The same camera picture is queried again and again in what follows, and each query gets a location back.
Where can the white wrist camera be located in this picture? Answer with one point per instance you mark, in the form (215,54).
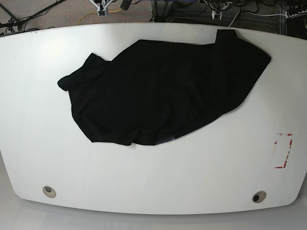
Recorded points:
(102,6)
(217,14)

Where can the black T-shirt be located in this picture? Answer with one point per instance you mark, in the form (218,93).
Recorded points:
(156,91)

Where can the table cable grommet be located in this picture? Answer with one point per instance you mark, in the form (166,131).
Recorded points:
(49,191)
(259,196)

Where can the right table cable grommet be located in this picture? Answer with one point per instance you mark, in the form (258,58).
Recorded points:
(259,196)

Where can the left table cable grommet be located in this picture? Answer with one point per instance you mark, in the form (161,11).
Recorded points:
(49,191)

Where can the white power strip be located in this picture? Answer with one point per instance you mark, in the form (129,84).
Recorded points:
(296,11)

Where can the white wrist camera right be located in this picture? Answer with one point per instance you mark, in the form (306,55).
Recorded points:
(102,6)

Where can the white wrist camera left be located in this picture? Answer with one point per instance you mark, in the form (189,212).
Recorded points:
(217,14)

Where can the red tape rectangle marking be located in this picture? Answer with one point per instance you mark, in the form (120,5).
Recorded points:
(281,150)

